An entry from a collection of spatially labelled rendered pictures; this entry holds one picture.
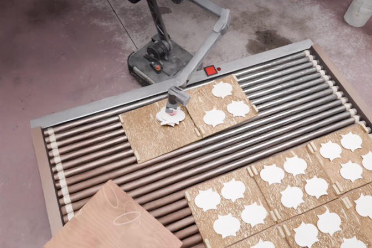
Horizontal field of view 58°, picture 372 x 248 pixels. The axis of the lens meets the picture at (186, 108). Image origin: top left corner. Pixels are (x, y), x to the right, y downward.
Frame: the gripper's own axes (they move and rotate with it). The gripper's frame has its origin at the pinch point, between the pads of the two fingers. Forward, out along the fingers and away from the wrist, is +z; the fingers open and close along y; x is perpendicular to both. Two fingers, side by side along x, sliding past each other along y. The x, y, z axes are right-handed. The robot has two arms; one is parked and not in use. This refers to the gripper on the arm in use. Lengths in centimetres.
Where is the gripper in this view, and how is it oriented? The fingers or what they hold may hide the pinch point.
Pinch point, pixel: (172, 108)
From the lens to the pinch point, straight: 203.0
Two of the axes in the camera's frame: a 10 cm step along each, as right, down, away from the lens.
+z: -0.3, 5.1, 8.6
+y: 2.0, -8.4, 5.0
